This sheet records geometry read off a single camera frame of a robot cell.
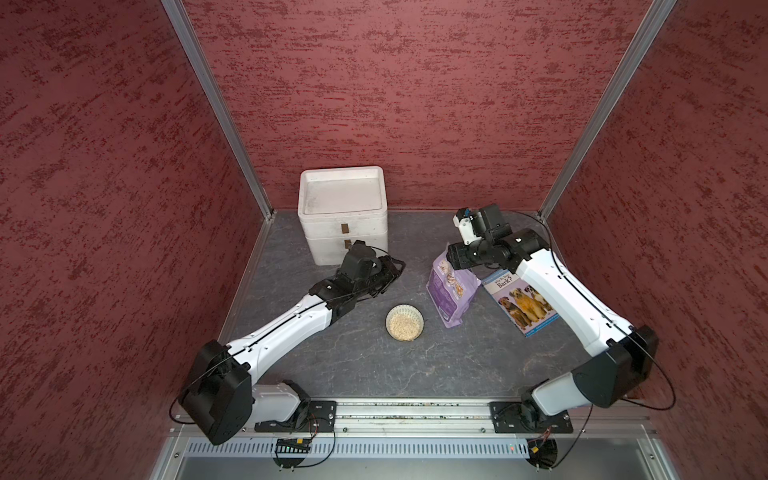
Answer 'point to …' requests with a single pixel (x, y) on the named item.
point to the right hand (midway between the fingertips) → (458, 258)
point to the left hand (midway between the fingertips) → (403, 273)
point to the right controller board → (543, 452)
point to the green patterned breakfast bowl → (403, 322)
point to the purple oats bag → (449, 289)
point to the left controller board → (293, 445)
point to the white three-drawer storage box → (340, 206)
